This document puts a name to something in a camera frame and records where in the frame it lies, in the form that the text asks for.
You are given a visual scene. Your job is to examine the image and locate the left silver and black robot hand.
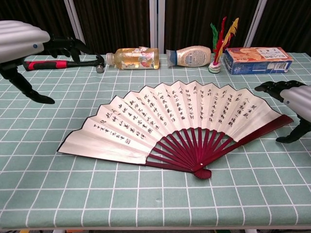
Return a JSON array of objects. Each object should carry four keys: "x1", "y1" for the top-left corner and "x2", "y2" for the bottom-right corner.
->
[{"x1": 0, "y1": 20, "x2": 94, "y2": 105}]

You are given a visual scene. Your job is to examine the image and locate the right silver and black robot hand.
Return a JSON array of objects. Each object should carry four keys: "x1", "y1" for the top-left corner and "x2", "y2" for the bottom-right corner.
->
[{"x1": 254, "y1": 80, "x2": 311, "y2": 144}]

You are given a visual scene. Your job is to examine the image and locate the paper folding fan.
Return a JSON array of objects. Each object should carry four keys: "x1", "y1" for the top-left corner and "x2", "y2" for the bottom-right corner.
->
[{"x1": 57, "y1": 80, "x2": 294, "y2": 180}]

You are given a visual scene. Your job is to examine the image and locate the dark pleated partition panel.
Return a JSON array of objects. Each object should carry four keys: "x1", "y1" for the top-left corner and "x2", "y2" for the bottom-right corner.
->
[
  {"x1": 0, "y1": 0, "x2": 82, "y2": 58},
  {"x1": 251, "y1": 0, "x2": 311, "y2": 53},
  {"x1": 69, "y1": 0, "x2": 151, "y2": 55},
  {"x1": 164, "y1": 0, "x2": 260, "y2": 54}
]

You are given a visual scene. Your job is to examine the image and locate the red and black claw hammer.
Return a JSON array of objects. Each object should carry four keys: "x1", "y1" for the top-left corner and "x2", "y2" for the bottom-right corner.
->
[{"x1": 23, "y1": 53, "x2": 105, "y2": 74}]

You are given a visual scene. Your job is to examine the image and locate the blue and orange carton box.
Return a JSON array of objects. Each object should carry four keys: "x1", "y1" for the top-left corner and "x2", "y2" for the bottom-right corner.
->
[{"x1": 223, "y1": 47, "x2": 294, "y2": 75}]

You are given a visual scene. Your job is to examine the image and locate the colourful feather shuttlecock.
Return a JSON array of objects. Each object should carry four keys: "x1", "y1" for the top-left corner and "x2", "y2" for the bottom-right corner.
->
[{"x1": 208, "y1": 16, "x2": 240, "y2": 74}]

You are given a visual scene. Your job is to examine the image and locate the clear bottle with yellow liquid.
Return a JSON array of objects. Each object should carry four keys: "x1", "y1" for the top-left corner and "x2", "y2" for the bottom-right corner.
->
[{"x1": 105, "y1": 47, "x2": 160, "y2": 70}]

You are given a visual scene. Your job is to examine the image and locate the white squeeze sauce bottle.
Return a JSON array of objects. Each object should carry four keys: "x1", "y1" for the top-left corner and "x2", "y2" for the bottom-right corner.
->
[{"x1": 166, "y1": 45, "x2": 212, "y2": 68}]

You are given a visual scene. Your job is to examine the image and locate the green checked tablecloth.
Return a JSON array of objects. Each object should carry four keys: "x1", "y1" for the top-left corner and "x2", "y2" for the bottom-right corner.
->
[{"x1": 0, "y1": 52, "x2": 311, "y2": 230}]

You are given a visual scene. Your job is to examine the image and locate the white partition frame post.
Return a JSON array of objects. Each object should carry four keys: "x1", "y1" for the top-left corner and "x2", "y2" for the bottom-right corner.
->
[
  {"x1": 149, "y1": 0, "x2": 166, "y2": 54},
  {"x1": 243, "y1": 0, "x2": 268, "y2": 48},
  {"x1": 63, "y1": 0, "x2": 88, "y2": 55}
]

